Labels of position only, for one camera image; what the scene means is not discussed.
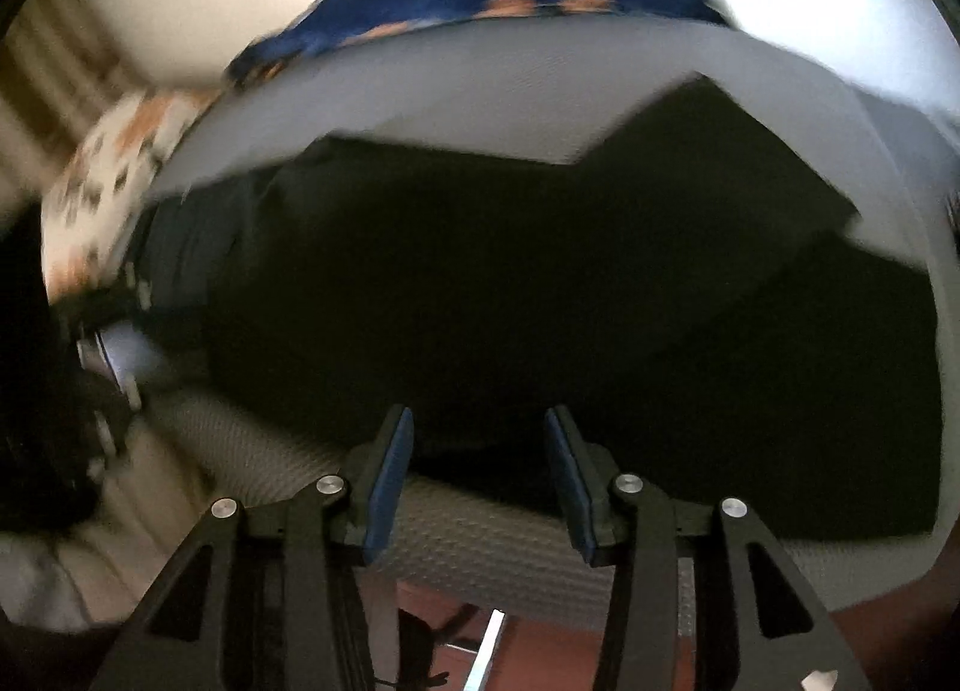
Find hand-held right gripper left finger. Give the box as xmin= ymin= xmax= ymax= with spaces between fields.
xmin=90 ymin=404 xmax=416 ymax=691

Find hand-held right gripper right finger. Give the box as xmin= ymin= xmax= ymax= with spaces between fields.
xmin=544 ymin=404 xmax=875 ymax=691

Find black pants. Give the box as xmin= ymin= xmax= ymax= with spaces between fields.
xmin=142 ymin=72 xmax=946 ymax=542

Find white cloth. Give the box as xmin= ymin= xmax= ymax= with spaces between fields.
xmin=0 ymin=428 xmax=211 ymax=633

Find metal bar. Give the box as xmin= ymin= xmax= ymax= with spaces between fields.
xmin=463 ymin=608 xmax=511 ymax=691

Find white floral pillow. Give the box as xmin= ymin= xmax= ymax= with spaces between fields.
xmin=41 ymin=87 xmax=218 ymax=302

